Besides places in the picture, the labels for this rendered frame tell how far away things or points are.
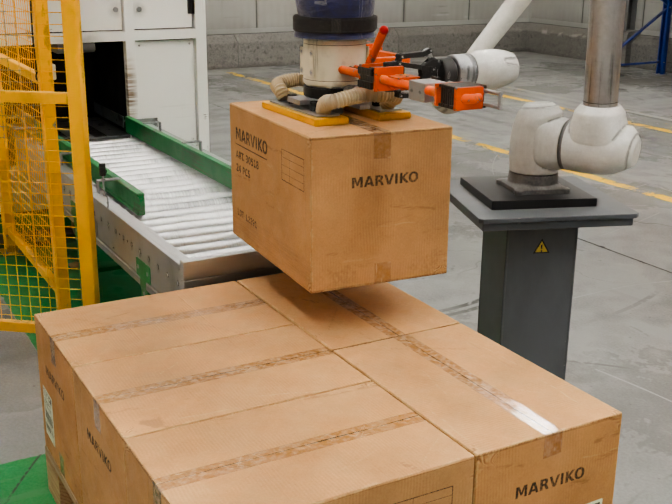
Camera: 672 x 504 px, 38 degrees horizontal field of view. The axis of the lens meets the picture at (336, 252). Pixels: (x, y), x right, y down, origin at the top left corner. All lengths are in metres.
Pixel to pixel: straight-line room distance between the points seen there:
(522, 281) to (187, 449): 1.46
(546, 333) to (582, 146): 0.63
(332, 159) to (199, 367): 0.60
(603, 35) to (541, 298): 0.83
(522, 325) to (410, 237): 0.75
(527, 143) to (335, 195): 0.85
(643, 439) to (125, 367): 1.73
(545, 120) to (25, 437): 1.91
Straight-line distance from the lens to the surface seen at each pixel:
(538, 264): 3.14
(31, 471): 3.14
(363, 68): 2.48
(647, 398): 3.64
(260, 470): 1.95
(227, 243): 3.33
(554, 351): 3.28
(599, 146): 3.01
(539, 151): 3.07
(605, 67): 2.99
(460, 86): 2.17
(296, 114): 2.62
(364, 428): 2.09
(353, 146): 2.43
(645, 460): 3.24
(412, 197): 2.54
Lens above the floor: 1.52
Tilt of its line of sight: 18 degrees down
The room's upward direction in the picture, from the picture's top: 1 degrees clockwise
